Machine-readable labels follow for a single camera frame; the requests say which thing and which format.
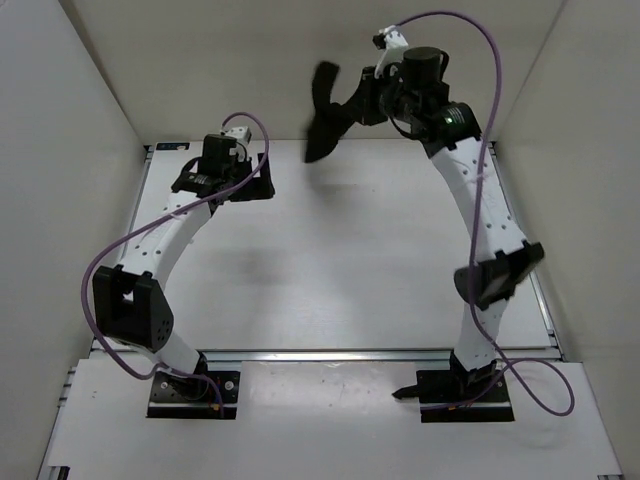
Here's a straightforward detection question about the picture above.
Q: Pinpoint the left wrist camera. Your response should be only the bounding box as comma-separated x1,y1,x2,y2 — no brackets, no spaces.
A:
222,126,252,156

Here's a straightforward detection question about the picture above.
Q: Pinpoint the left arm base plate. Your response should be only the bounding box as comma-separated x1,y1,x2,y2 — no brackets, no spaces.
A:
146,369,241,420

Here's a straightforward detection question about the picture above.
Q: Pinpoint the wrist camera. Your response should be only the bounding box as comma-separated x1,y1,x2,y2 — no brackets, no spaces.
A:
373,25,409,79
222,126,252,156

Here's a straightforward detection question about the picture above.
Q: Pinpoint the left blue label sticker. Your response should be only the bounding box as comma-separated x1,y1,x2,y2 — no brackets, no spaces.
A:
155,142,190,151

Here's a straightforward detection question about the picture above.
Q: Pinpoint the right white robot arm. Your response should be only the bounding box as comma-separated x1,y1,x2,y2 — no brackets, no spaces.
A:
304,47,544,401

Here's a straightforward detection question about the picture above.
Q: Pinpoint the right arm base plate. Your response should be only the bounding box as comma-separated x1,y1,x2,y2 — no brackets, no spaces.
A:
392,365,515,424

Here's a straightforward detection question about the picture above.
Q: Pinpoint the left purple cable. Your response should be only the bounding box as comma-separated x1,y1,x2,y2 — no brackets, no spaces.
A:
81,113,270,380

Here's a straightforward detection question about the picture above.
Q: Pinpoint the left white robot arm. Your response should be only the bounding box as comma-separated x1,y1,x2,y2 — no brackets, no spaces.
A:
92,127,275,398

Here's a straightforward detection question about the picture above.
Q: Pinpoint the aluminium rail front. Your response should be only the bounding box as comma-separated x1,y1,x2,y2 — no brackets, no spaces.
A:
205,349,450,363

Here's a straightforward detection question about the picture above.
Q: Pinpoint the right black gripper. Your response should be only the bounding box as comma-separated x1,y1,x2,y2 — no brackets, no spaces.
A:
347,68,422,130

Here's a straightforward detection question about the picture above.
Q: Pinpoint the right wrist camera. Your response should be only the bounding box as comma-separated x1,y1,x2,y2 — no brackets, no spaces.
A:
373,25,409,79

